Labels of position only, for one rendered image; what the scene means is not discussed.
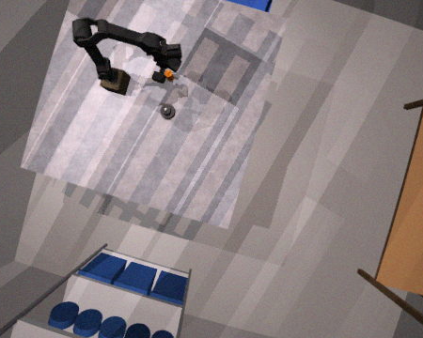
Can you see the orange knob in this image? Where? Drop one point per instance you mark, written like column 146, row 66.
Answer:
column 169, row 76

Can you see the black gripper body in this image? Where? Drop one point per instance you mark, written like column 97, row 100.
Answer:
column 159, row 76

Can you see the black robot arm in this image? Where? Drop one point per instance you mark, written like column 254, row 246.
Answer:
column 149, row 43

